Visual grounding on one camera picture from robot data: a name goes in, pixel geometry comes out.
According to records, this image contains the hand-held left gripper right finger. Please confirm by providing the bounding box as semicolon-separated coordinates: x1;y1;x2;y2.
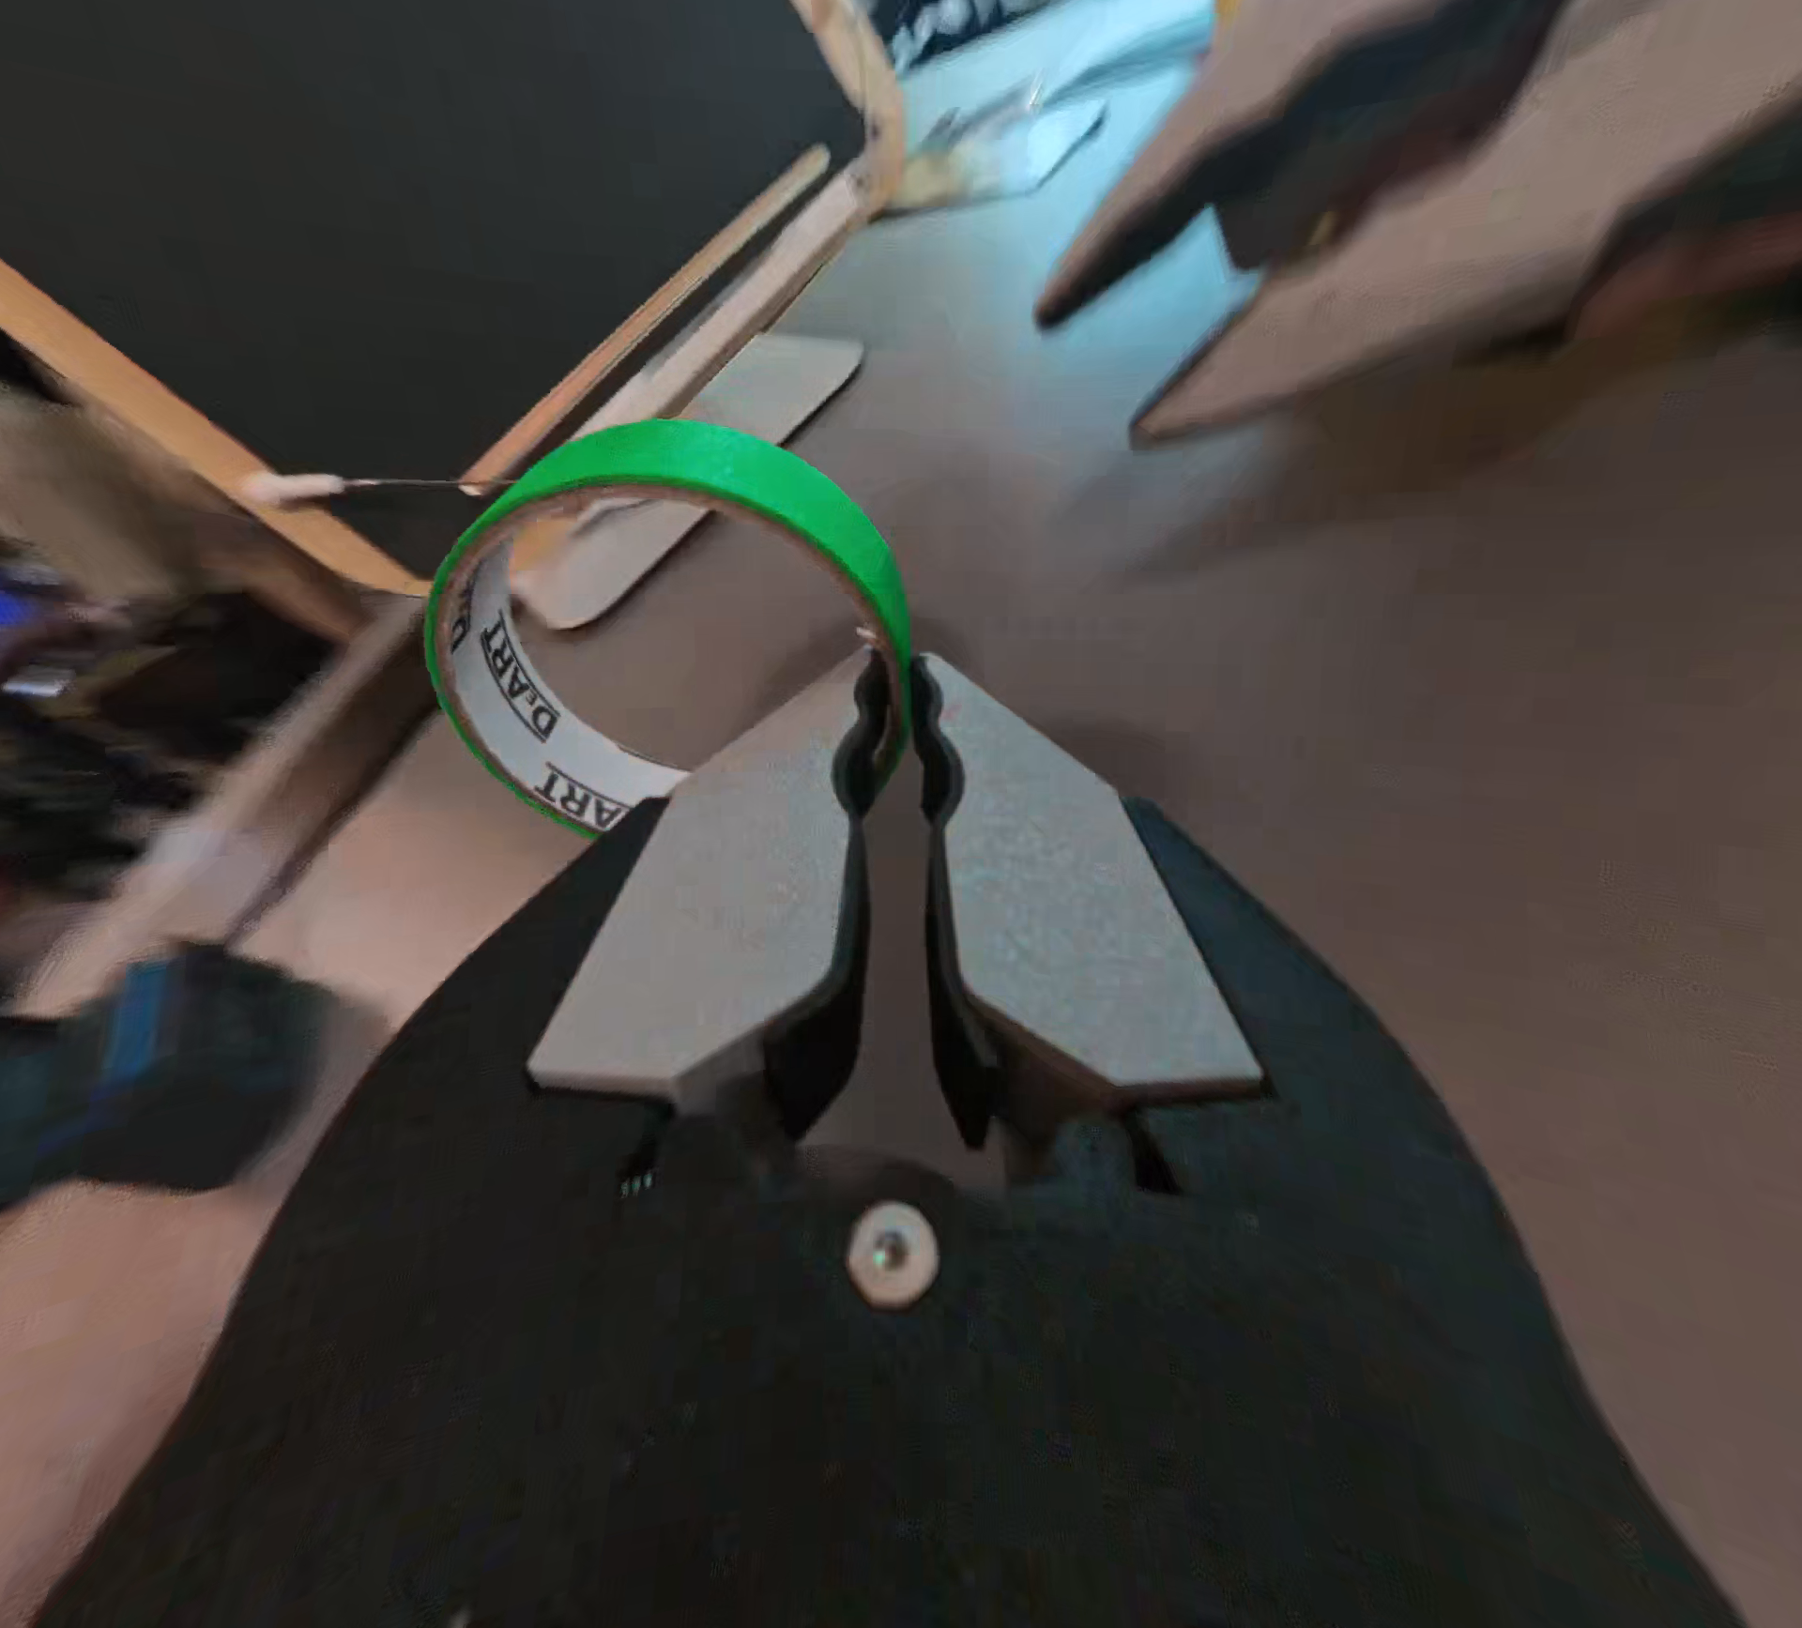
912;655;1269;1154

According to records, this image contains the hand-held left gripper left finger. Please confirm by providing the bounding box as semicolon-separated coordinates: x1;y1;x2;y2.
526;649;897;1146

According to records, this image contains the green tape roll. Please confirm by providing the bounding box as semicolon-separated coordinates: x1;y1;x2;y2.
422;419;916;841

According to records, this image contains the silver laptop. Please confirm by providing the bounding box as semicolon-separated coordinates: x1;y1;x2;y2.
907;87;1115;209

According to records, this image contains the white board stand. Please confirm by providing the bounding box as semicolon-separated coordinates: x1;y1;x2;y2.
464;149;882;634

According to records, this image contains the black charging case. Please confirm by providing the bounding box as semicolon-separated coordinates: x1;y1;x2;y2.
0;946;347;1214

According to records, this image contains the white tipped metal wire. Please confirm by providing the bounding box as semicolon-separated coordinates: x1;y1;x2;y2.
242;469;526;507

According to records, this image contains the black board with wooden frame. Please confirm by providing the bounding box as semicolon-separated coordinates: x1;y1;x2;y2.
0;0;907;617

